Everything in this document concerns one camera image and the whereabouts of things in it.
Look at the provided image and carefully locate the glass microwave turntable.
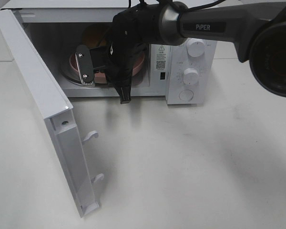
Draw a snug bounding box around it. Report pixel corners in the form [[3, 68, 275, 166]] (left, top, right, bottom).
[[61, 53, 145, 88]]

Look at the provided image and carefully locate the white microwave oven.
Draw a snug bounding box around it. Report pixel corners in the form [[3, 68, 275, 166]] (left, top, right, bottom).
[[0, 0, 216, 104]]

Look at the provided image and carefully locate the burger with lettuce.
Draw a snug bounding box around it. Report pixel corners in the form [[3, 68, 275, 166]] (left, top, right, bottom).
[[82, 23, 110, 48]]

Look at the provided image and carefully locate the round white door button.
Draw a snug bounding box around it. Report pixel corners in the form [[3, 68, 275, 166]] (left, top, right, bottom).
[[179, 90, 194, 102]]

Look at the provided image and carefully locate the pink round plate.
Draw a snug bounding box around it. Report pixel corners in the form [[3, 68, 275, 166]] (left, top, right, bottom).
[[69, 52, 145, 84]]

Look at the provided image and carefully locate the white microwave door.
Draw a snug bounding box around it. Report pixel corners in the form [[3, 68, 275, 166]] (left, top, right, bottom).
[[0, 10, 104, 217]]

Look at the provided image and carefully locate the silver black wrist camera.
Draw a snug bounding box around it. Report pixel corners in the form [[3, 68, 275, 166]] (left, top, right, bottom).
[[75, 44, 108, 87]]

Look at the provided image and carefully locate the white microwave knob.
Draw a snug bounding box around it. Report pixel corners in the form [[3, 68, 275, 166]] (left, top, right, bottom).
[[186, 38, 205, 57], [183, 68, 199, 85]]

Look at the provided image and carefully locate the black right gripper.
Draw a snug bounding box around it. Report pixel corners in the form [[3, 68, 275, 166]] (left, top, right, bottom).
[[105, 39, 147, 104]]

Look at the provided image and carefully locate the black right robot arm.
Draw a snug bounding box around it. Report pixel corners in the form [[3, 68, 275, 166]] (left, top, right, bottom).
[[106, 0, 286, 104]]

